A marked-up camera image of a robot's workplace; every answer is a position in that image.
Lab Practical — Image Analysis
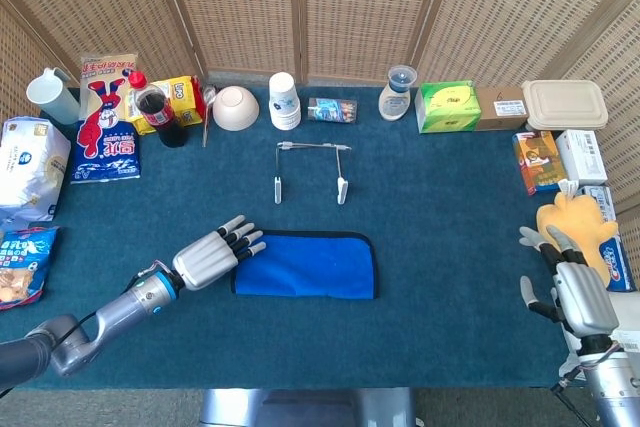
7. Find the wire stand with white feet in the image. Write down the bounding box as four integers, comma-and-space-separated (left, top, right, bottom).
272, 140, 353, 206

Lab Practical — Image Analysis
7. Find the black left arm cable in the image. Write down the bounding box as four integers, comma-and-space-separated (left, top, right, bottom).
69, 271, 146, 336

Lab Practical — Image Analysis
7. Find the metal spoon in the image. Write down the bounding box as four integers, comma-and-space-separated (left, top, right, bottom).
200, 84, 218, 149

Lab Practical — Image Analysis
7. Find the yellow Lipo snack pack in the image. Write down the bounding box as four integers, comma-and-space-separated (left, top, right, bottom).
124, 75, 207, 136

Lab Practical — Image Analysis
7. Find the white bottle with blue cap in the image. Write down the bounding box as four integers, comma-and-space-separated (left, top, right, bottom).
378, 64, 419, 122

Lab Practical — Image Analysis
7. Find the white labelled carton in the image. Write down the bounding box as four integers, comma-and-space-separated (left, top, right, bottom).
554, 129, 609, 187

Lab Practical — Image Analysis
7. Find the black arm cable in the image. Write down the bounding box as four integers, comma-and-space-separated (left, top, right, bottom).
549, 371, 591, 427
69, 271, 146, 336

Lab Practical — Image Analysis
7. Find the stack of white paper cups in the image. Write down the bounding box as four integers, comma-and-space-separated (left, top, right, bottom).
268, 71, 303, 131

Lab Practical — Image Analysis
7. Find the upturned cream bowl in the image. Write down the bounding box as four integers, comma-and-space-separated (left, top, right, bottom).
212, 85, 261, 132

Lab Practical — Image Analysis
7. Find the woven rattan folding screen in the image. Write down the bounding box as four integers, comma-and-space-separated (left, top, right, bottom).
0, 0, 640, 218

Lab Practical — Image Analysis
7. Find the blue carpet table cover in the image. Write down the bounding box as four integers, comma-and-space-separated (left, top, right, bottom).
0, 85, 621, 391

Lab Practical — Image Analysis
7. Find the brown cardboard box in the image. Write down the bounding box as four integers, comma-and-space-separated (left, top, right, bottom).
473, 86, 530, 132

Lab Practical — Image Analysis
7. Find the white flour bag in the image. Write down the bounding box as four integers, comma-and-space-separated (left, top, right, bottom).
0, 115, 72, 228

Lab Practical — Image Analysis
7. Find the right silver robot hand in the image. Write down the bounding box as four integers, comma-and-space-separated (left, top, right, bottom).
518, 225, 621, 338

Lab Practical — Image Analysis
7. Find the red white blue cartoon bag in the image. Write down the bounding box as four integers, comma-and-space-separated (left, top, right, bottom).
69, 52, 142, 185

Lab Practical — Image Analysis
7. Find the green tissue box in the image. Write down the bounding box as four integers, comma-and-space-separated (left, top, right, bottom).
413, 79, 482, 135

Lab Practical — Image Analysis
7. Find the cola bottle with red label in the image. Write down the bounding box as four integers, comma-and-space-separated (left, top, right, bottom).
128, 70, 190, 149

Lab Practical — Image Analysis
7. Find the blue toothpaste box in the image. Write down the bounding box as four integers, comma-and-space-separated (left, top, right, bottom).
577, 185, 636, 293

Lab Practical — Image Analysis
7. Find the beige lidded food container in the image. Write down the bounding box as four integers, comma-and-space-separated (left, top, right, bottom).
521, 79, 610, 132

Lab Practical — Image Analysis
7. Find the yellow plush mitt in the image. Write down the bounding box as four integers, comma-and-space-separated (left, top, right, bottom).
536, 177, 620, 291

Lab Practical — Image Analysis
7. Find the grey and blue cloth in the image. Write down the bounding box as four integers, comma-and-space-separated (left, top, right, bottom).
230, 229, 380, 301

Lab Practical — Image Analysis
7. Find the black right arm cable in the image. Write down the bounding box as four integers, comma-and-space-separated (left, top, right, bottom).
549, 371, 591, 427

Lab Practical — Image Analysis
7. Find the orange blue box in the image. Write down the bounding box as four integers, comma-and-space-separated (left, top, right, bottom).
511, 130, 570, 196

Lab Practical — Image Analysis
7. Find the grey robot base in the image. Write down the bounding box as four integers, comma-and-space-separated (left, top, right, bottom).
198, 386, 417, 427

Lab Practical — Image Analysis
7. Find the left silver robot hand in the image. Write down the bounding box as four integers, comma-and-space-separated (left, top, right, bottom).
172, 214, 268, 292

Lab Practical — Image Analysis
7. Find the blue biscuit snack bag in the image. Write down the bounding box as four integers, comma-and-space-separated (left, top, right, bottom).
0, 225, 60, 312

